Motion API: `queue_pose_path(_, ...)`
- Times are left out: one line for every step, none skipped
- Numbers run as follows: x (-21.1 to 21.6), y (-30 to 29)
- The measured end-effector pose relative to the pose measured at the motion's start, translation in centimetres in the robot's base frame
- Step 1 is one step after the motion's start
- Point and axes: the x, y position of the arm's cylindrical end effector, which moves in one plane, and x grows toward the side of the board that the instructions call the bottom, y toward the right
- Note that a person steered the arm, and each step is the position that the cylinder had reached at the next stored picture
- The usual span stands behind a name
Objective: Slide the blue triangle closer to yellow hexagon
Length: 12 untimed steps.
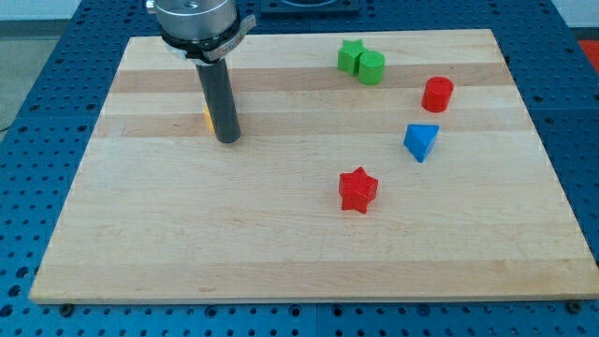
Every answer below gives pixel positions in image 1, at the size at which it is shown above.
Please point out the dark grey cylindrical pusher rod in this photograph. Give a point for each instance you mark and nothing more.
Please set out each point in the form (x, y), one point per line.
(219, 98)

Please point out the yellow hexagon block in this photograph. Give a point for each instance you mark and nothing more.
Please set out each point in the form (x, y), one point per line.
(208, 119)

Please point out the blue triangle block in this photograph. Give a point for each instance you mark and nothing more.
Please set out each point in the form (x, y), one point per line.
(420, 139)

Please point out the green star block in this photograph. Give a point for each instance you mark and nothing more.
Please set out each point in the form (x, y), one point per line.
(348, 56)

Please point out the green cylinder block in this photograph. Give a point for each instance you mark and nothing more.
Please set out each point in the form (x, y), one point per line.
(371, 67)

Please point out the red star block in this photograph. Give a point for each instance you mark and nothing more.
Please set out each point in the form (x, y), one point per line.
(357, 190)

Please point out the red cylinder block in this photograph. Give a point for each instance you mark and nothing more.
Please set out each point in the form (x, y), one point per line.
(437, 94)

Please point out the wooden board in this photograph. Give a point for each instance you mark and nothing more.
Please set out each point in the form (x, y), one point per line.
(160, 211)

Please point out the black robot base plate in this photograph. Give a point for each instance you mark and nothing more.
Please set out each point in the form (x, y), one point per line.
(316, 7)

